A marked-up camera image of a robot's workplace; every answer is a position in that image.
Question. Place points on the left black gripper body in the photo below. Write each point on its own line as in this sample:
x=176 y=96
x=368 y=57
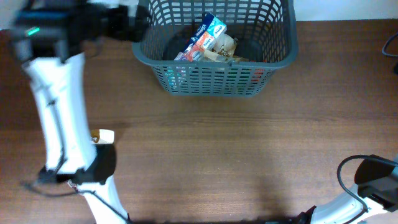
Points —
x=114 y=25

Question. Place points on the colourful tissue pack strip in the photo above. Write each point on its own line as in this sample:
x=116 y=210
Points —
x=204 y=38

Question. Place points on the beige snack bag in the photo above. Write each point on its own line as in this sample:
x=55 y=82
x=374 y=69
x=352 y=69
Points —
x=223 y=51
x=102 y=136

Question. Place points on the grey plastic lattice basket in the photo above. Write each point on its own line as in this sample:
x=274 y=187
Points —
x=266 y=33

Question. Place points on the orange pasta packet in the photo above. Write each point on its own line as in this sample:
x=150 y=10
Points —
x=255 y=75

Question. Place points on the green lid spice jar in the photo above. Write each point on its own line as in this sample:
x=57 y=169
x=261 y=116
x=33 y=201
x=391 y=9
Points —
x=232 y=80

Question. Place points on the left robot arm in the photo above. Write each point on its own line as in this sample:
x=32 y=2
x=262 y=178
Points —
x=47 y=39

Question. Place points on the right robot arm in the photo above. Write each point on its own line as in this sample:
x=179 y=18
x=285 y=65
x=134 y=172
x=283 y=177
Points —
x=374 y=192

